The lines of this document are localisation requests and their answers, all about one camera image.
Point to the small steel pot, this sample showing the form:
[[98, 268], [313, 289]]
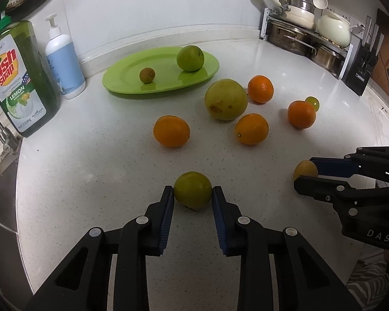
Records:
[[327, 56]]

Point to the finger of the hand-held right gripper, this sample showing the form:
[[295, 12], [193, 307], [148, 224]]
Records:
[[334, 167], [317, 186]]

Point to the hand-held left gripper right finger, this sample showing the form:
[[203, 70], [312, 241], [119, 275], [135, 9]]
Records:
[[217, 204]]

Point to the large yellow-green pear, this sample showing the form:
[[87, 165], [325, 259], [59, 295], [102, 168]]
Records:
[[226, 99]]

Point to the green dish soap bottle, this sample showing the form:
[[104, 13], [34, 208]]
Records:
[[39, 81]]

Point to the green apple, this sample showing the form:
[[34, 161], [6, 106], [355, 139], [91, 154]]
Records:
[[190, 58]]

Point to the steel sink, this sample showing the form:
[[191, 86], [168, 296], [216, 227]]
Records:
[[0, 201]]

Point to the black knife block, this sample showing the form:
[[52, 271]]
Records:
[[359, 68]]

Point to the metal pot rack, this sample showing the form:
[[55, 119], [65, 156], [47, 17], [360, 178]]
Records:
[[265, 22]]

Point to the white pump bottle blue label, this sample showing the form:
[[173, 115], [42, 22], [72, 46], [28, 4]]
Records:
[[64, 68]]

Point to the small yellow-green fruit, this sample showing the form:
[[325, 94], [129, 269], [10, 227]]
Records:
[[303, 170]]

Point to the striped cloth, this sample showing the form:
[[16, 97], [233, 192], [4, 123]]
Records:
[[369, 281]]

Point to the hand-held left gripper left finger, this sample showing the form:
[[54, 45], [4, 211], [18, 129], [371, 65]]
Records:
[[168, 201]]

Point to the large steel pot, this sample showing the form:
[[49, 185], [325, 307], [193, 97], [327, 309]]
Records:
[[288, 39]]

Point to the small green round fruit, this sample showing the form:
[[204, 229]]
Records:
[[193, 190]]

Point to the steel faucet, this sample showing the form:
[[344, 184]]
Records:
[[5, 139]]

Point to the green oval plate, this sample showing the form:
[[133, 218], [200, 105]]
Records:
[[123, 74]]

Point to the small green tomato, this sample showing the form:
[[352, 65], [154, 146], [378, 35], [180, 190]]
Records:
[[313, 103]]

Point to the tangerine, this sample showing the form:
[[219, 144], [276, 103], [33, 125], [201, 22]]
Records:
[[261, 89], [301, 114]]

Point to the small brown spotted fruit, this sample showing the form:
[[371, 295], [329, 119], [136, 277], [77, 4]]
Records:
[[147, 75]]

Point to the white ceramic pot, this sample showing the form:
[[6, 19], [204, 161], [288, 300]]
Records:
[[334, 29]]

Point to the orange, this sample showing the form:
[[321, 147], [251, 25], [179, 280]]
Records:
[[252, 129], [171, 131]]

